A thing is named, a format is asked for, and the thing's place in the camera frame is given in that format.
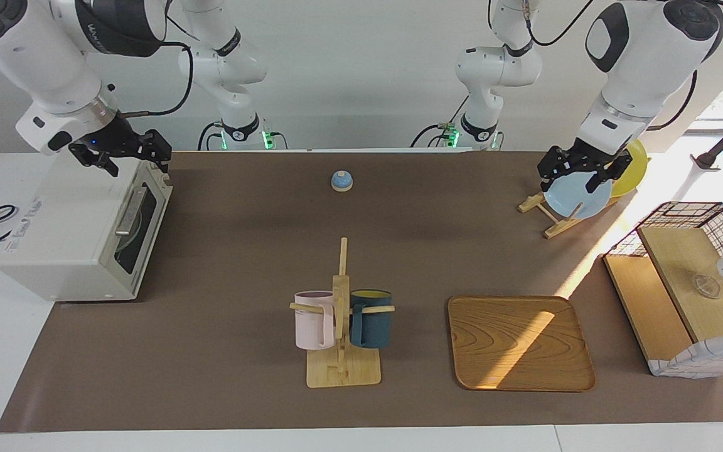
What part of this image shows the white toaster oven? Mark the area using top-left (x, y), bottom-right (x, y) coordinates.
top-left (0, 151), bottom-right (174, 303)

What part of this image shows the light blue plate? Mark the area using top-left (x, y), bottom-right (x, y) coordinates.
top-left (544, 171), bottom-right (613, 220)

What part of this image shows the yellow plate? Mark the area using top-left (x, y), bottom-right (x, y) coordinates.
top-left (609, 139), bottom-right (650, 199)

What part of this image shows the wooden plate rack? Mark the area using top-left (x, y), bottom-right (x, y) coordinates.
top-left (518, 191), bottom-right (621, 240)

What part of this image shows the wooden two-tier shelf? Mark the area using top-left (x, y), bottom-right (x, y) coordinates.
top-left (604, 226), bottom-right (723, 363)

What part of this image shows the brown table mat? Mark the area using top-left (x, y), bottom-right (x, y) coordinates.
top-left (0, 151), bottom-right (723, 434)

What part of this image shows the small glass bowl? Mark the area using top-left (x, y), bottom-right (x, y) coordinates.
top-left (691, 274), bottom-right (722, 299)

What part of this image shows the wooden tray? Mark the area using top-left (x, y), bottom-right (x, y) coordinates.
top-left (447, 295), bottom-right (596, 392)

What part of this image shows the white checked cloth liner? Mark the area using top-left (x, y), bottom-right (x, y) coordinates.
top-left (647, 330), bottom-right (723, 379)

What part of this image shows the pink mug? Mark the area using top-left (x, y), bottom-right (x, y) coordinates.
top-left (294, 291), bottom-right (337, 350)

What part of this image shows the dark teal mug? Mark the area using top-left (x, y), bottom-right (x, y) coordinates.
top-left (349, 289), bottom-right (394, 349)

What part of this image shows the wooden mug tree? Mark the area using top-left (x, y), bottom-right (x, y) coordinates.
top-left (289, 237), bottom-right (395, 389)

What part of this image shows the black base cable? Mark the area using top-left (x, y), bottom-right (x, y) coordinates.
top-left (410, 94), bottom-right (470, 149)
top-left (197, 122), bottom-right (223, 151)

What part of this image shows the black wire basket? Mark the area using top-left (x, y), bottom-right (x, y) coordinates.
top-left (603, 201), bottom-right (723, 379)

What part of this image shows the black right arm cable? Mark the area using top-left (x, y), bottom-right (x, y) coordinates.
top-left (117, 40), bottom-right (195, 119)

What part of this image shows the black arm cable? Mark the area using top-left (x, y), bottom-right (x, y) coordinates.
top-left (117, 40), bottom-right (195, 119)
top-left (487, 0), bottom-right (723, 132)

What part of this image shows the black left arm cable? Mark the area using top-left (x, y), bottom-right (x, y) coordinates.
top-left (487, 0), bottom-right (723, 132)

